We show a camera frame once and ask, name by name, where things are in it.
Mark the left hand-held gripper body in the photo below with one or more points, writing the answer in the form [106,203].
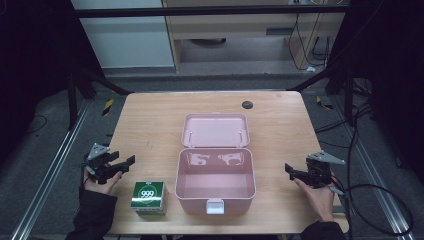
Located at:
[100,163]

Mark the white cabinet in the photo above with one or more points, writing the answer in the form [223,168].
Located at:
[126,36]

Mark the yellow and black striped tape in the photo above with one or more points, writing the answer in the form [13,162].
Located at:
[107,107]
[324,104]

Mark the person's right hand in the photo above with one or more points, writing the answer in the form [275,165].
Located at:
[316,201]

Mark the aluminium floor rail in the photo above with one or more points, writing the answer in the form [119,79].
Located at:
[50,173]
[376,186]

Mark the person's left hand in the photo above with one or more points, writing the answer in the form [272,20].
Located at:
[105,186]

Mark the light wooden desk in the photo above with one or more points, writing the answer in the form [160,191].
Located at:
[233,26]

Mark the green and white medicine box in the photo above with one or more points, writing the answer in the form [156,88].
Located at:
[148,197]

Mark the white plug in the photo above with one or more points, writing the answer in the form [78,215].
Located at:
[310,69]

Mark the black metal stand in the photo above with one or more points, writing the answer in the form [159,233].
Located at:
[343,90]
[75,96]

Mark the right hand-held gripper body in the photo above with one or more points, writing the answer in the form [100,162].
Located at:
[320,170]

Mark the black horizontal metal bar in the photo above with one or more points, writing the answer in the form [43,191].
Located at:
[200,12]

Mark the pink plastic box with lid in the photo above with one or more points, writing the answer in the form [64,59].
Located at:
[216,166]

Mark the black round table grommet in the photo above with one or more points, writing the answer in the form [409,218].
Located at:
[247,105]

